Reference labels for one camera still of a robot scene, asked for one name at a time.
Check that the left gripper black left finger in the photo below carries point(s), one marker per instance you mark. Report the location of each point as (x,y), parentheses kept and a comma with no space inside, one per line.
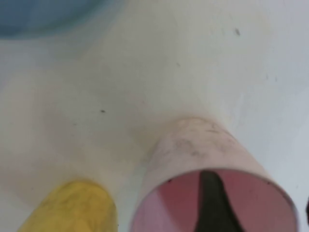
(214,207)

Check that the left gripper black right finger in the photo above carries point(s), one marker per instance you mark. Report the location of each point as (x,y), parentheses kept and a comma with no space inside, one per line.
(307,207)

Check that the pink plastic cup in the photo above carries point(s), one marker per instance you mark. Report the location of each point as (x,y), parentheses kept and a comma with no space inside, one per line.
(193,149)

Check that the yellow plastic cup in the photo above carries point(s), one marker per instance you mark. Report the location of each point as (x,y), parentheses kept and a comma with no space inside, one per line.
(72,207)

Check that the blue cup stand white caps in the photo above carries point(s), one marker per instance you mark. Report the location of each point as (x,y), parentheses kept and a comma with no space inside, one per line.
(36,17)

